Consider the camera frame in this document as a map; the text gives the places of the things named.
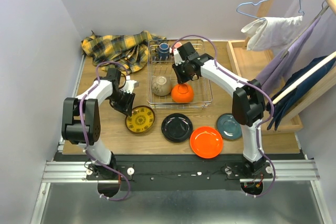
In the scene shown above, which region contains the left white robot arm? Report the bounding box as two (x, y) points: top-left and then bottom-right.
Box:
(61, 68), (139, 179)

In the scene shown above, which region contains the purple cable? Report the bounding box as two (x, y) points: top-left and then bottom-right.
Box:
(78, 61), (132, 201)
(173, 34), (278, 198)

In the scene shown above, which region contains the orange plate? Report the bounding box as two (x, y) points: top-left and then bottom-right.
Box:
(190, 126), (224, 159)

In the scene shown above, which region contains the yellow patterned plate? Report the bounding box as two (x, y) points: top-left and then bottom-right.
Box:
(125, 105), (155, 134)

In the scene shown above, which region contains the teal blue plate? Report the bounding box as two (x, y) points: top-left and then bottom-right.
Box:
(216, 113), (242, 141)

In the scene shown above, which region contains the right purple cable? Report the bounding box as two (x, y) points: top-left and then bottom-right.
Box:
(173, 34), (278, 198)

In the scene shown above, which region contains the wire metal dish rack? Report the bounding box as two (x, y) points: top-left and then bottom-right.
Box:
(147, 39), (213, 109)

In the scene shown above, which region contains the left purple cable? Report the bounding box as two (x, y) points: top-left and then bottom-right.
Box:
(78, 61), (132, 201)

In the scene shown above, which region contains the blue mug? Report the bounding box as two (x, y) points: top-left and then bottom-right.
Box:
(156, 42), (170, 60)

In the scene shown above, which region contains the white cloth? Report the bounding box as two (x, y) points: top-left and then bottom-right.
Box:
(241, 16), (303, 51)

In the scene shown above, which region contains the purple garment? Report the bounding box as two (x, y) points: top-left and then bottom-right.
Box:
(256, 18), (321, 95)

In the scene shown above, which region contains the yellow plaid shirt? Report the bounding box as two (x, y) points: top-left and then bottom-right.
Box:
(81, 30), (166, 74)

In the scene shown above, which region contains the orange bowl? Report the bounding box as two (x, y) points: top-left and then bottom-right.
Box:
(171, 84), (194, 103)

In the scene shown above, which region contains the aluminium rail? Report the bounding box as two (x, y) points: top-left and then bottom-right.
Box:
(42, 160), (320, 184)

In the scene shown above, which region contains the white camera module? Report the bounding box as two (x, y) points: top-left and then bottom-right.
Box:
(172, 48), (184, 66)
(121, 76), (140, 94)

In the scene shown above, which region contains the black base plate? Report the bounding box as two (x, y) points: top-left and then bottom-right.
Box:
(86, 153), (274, 192)

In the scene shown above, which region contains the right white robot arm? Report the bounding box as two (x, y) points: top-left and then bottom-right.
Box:
(172, 42), (266, 178)

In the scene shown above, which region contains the right white camera module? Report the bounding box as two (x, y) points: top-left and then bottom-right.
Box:
(172, 48), (184, 66)

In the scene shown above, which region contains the grey wire hanger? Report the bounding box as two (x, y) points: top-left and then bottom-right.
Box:
(280, 0), (329, 60)

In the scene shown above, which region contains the left white camera module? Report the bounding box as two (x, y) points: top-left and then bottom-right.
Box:
(121, 76), (140, 94)

